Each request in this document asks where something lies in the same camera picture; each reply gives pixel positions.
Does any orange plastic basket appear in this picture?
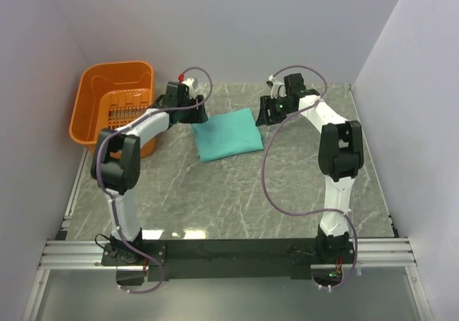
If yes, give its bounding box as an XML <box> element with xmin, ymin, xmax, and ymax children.
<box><xmin>69</xmin><ymin>61</ymin><xmax>155</xmax><ymax>153</ymax></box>

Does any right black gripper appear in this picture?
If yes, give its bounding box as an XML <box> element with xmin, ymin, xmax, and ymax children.
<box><xmin>255</xmin><ymin>95</ymin><xmax>295</xmax><ymax>128</ymax></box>

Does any teal t shirt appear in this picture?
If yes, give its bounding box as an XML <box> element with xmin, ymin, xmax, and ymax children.
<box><xmin>191</xmin><ymin>108</ymin><xmax>264</xmax><ymax>162</ymax></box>

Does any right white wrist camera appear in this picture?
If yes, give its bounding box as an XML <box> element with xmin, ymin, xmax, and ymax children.
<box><xmin>266</xmin><ymin>75</ymin><xmax>286</xmax><ymax>98</ymax></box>

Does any aluminium frame rail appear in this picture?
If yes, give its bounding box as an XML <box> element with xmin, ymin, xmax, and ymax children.
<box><xmin>39</xmin><ymin>150</ymin><xmax>417</xmax><ymax>270</ymax></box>

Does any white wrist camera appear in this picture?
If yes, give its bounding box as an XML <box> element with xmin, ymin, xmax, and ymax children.
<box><xmin>266</xmin><ymin>75</ymin><xmax>286</xmax><ymax>98</ymax></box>
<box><xmin>178</xmin><ymin>74</ymin><xmax>199</xmax><ymax>97</ymax></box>

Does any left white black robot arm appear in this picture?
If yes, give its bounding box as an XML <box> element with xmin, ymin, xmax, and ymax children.
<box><xmin>91</xmin><ymin>78</ymin><xmax>207</xmax><ymax>265</ymax></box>

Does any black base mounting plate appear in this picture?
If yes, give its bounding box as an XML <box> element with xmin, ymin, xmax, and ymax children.
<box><xmin>101</xmin><ymin>238</ymin><xmax>355</xmax><ymax>282</ymax></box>

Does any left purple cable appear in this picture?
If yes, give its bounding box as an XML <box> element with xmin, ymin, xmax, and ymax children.
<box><xmin>95</xmin><ymin>66</ymin><xmax>214</xmax><ymax>294</ymax></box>

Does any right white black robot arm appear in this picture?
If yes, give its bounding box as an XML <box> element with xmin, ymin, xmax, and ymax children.
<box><xmin>256</xmin><ymin>73</ymin><xmax>364</xmax><ymax>263</ymax></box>

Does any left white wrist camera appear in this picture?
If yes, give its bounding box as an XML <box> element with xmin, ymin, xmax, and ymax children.
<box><xmin>178</xmin><ymin>74</ymin><xmax>199</xmax><ymax>97</ymax></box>

